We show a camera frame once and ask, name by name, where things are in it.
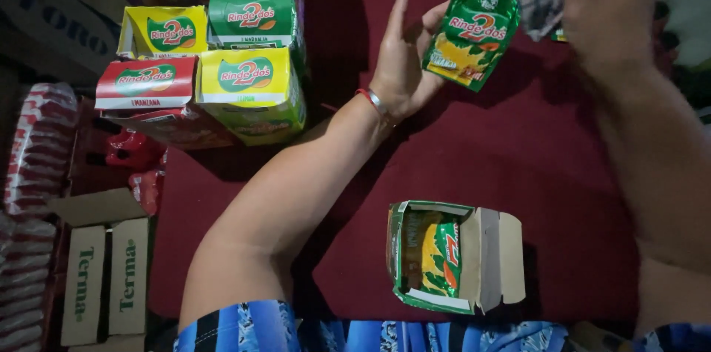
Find person's right hand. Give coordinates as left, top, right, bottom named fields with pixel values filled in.
left=553, top=0, right=662, bottom=73

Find person's left hand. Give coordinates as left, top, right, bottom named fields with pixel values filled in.
left=369, top=0, right=451, bottom=123

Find green drink powder sachet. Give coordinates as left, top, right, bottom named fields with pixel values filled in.
left=421, top=0, right=521, bottom=93

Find pale plastic bag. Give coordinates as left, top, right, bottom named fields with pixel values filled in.
left=660, top=0, right=711, bottom=71

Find maroon table cloth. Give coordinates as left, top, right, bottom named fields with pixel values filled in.
left=147, top=0, right=641, bottom=324

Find open green sachet box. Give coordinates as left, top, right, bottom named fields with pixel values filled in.
left=386, top=200, right=527, bottom=315

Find green sachet inside box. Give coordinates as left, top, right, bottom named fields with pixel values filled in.
left=401, top=211, right=463, bottom=298

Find closed green drink powder box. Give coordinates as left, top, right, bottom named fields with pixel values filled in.
left=207, top=0, right=305, bottom=54

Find large yellow drink powder box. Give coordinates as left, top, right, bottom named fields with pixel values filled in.
left=195, top=47, right=307, bottom=147

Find small yellow drink powder box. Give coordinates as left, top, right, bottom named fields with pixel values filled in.
left=116, top=5, right=210, bottom=60

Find blue patterned shorts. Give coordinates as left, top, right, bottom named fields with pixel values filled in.
left=173, top=299, right=711, bottom=352

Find red box with printed side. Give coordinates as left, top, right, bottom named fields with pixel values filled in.
left=101, top=106, right=237, bottom=151

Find red drink powder box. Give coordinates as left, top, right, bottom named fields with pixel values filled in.
left=94, top=56, right=200, bottom=112

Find red glossy packets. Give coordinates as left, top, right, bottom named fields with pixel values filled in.
left=104, top=129, right=168, bottom=217

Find dark cardboard carton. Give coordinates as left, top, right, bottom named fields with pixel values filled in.
left=0, top=0, right=130, bottom=87

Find brown cardboard carton with flaps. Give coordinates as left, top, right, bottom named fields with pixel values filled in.
left=47, top=188, right=151, bottom=352

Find stack of red white packets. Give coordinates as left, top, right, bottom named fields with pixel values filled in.
left=0, top=82, right=79, bottom=352

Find red and silver wrist bracelet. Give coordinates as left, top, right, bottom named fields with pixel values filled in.
left=355, top=88, right=396, bottom=122

